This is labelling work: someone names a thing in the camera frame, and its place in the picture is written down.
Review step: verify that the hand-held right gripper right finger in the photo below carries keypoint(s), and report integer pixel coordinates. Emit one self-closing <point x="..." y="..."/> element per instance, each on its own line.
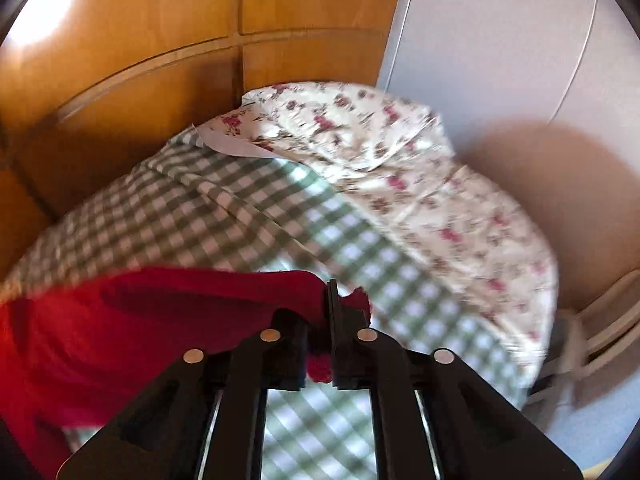
<point x="345" y="355"/>

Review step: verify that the red knitted garment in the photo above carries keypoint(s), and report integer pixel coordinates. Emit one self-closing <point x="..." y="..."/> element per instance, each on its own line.
<point x="125" y="335"/>

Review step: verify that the wooden wardrobe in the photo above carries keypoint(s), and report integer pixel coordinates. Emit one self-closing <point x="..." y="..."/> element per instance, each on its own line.
<point x="150" y="35"/>

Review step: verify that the floral bed sheet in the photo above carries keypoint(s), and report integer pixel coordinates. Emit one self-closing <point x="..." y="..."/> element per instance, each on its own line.
<point x="400" y="185"/>

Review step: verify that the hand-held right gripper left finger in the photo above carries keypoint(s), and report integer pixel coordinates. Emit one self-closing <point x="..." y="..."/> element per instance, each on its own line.
<point x="292" y="355"/>

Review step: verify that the white door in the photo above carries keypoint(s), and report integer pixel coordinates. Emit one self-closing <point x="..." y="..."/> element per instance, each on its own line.
<point x="500" y="35"/>

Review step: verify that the green checked blanket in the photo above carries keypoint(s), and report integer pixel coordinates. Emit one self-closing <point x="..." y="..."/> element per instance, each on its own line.
<point x="225" y="210"/>

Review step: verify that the white slatted furniture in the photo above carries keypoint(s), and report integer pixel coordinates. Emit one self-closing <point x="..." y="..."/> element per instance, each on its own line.
<point x="610" y="325"/>

